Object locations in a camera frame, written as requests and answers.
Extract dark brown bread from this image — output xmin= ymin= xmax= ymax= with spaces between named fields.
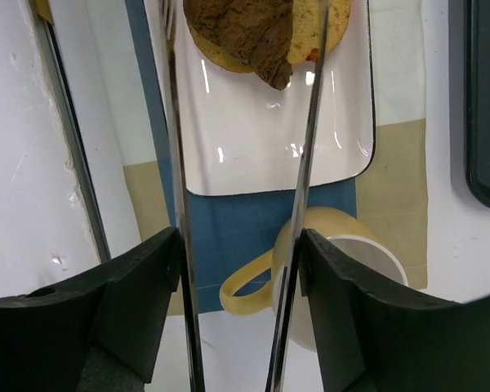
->
xmin=183 ymin=0 xmax=293 ymax=91

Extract blue beige placemat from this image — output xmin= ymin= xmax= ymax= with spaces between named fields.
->
xmin=32 ymin=0 xmax=430 ymax=318

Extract white rectangular plate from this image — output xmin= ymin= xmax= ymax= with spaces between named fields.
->
xmin=174 ymin=1 xmax=376 ymax=197

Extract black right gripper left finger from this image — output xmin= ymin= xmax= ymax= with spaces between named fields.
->
xmin=0 ymin=227 xmax=182 ymax=391

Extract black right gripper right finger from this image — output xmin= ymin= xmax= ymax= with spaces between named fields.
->
xmin=301 ymin=229 xmax=490 ymax=391

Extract black baking tray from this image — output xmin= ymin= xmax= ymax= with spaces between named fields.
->
xmin=465 ymin=0 xmax=490 ymax=208

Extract metal tongs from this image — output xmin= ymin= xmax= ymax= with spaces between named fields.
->
xmin=158 ymin=1 xmax=331 ymax=391

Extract tan sliced bread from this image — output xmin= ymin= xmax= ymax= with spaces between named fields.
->
xmin=185 ymin=0 xmax=352 ymax=74

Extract yellow cup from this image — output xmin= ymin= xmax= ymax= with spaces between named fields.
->
xmin=219 ymin=207 xmax=408 ymax=351

